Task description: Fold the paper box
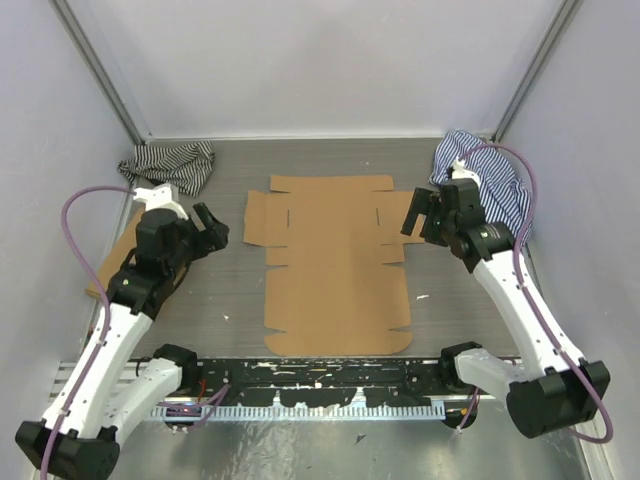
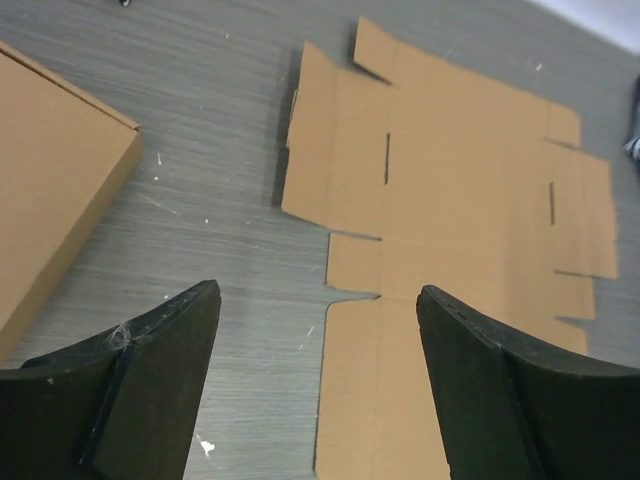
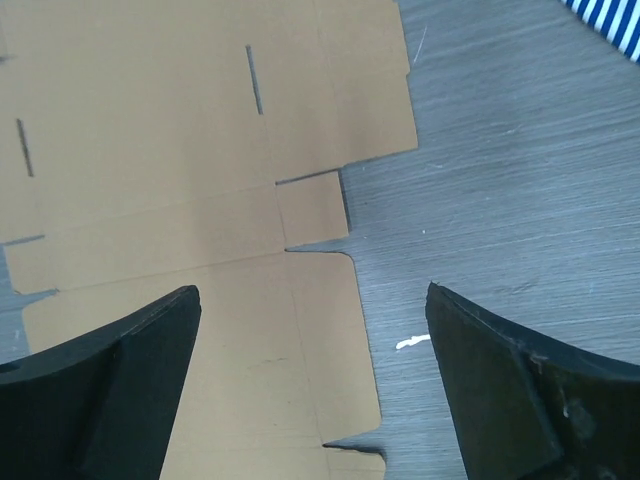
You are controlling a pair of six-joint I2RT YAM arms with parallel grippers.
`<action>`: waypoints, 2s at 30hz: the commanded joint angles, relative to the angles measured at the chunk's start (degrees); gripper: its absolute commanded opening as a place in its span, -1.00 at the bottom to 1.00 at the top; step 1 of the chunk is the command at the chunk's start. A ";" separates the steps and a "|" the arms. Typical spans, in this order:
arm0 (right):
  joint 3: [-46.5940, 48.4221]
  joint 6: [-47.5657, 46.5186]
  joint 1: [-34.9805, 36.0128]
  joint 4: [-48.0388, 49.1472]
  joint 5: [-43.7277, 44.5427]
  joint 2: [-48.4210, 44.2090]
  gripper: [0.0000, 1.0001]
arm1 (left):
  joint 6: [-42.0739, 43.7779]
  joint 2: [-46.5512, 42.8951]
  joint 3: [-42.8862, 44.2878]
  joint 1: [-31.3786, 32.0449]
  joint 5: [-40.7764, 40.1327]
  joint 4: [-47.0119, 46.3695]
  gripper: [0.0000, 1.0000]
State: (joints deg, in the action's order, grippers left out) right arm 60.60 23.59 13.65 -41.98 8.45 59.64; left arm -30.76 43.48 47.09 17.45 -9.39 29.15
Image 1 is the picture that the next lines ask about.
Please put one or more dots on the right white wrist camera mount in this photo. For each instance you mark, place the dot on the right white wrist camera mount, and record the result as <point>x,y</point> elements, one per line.
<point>459,171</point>

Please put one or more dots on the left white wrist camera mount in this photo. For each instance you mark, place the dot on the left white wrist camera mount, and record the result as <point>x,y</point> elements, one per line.
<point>164,196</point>

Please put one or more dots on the aluminium frame post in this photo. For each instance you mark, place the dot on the aluminium frame post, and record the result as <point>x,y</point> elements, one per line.
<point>559,24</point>
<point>94,53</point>

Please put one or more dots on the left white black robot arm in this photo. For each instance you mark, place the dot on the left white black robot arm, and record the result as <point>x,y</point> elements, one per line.
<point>81,434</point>

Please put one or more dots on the right aluminium frame post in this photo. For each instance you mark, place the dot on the right aluminium frame post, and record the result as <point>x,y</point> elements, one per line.
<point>559,24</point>

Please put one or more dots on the blue white striped cloth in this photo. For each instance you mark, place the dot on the blue white striped cloth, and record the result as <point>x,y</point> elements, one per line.
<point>503,193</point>

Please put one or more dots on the aluminium rail with cable duct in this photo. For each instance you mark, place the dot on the aluminium rail with cable duct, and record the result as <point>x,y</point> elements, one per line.
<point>449,408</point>

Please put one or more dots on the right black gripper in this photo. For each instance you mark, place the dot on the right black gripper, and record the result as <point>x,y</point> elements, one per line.
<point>420,204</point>

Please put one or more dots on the black white striped cloth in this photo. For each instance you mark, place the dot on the black white striped cloth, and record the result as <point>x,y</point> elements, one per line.
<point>187,166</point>

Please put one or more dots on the brown cardboard box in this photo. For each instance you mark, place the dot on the brown cardboard box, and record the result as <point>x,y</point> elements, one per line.
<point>335,284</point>
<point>124,244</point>

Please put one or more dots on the folded brown cardboard box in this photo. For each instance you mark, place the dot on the folded brown cardboard box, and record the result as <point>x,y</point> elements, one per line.
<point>124,244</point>

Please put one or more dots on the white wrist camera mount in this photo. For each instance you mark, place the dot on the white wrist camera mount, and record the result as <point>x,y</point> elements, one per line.
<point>164,196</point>
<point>459,171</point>

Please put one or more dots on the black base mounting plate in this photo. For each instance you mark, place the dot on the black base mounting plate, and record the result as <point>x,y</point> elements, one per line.
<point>318,382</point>

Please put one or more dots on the left aluminium frame post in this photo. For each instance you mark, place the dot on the left aluminium frame post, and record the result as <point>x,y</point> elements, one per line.
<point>94,53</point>

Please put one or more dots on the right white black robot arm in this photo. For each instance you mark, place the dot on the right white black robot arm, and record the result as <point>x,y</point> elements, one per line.
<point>554,386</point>

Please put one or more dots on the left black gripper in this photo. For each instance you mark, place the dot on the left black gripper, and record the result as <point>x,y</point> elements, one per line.
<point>219,237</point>

